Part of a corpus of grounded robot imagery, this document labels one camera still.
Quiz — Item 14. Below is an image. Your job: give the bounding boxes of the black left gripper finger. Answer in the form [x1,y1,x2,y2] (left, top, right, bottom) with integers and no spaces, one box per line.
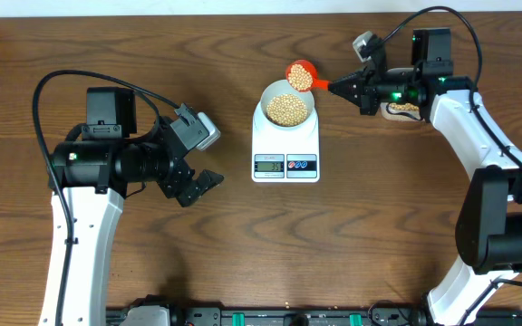
[176,169,224,207]
[173,103,198,127]

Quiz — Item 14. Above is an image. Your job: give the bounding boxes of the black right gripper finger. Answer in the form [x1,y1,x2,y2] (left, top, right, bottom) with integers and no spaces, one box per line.
[328,71,363,90]
[328,88,362,107]

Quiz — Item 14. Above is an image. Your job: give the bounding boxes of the red measuring scoop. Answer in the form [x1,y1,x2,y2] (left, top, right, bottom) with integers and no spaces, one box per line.
[285,60,330,91]

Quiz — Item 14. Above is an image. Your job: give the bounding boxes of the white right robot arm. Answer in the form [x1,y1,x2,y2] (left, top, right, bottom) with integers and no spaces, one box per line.
[327,28,522,325]

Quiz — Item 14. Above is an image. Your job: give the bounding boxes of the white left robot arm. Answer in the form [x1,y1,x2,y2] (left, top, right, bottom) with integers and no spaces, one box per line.
[39,87,224,325]

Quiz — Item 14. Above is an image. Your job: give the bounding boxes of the soybeans in bowl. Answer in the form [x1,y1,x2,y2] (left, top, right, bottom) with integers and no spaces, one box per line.
[266,94,309,127]

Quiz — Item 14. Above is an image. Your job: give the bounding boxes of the light grey bowl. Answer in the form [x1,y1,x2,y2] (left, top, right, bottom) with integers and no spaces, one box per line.
[257,80,317,131]

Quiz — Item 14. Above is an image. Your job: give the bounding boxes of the white digital kitchen scale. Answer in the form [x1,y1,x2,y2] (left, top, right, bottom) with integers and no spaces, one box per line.
[251,99,320,183]

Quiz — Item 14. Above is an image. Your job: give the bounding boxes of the pile of soybeans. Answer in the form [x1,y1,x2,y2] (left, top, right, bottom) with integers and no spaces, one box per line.
[389,103,420,111]

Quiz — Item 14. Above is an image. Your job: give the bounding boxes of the clear plastic container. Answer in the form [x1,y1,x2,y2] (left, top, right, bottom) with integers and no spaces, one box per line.
[380,67,425,122]

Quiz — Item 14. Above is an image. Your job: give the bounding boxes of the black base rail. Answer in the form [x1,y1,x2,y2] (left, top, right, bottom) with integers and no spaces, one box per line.
[105,294,522,326]

